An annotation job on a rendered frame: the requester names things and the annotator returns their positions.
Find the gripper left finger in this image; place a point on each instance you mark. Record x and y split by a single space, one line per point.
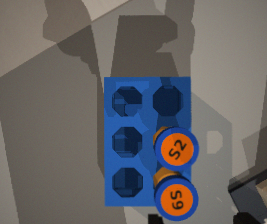
154 219

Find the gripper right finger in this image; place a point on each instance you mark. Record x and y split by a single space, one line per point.
244 218

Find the blue tube rack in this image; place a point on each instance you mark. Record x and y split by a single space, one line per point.
133 105

